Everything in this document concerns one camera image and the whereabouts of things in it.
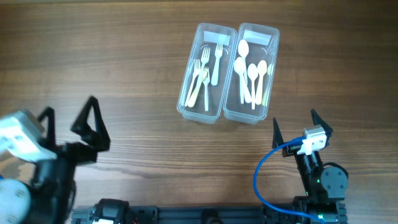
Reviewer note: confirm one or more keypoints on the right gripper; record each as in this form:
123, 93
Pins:
277, 139

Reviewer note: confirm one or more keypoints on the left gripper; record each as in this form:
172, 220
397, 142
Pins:
102, 140

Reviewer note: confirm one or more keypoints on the clear plastic container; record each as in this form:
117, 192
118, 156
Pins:
208, 35
263, 42

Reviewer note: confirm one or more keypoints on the yellow plastic spoon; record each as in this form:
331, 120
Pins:
262, 70

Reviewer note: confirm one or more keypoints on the white plastic spoon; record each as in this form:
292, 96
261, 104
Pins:
252, 74
244, 93
243, 50

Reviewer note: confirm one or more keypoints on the white plastic fork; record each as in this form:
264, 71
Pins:
196, 72
204, 60
206, 82

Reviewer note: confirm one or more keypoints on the yellow plastic fork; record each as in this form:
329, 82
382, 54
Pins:
194, 95

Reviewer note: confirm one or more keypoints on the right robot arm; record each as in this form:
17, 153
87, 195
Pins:
325, 183

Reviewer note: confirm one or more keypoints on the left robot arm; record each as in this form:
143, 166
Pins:
50, 195

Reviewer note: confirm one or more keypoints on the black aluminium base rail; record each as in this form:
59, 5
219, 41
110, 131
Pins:
153, 214

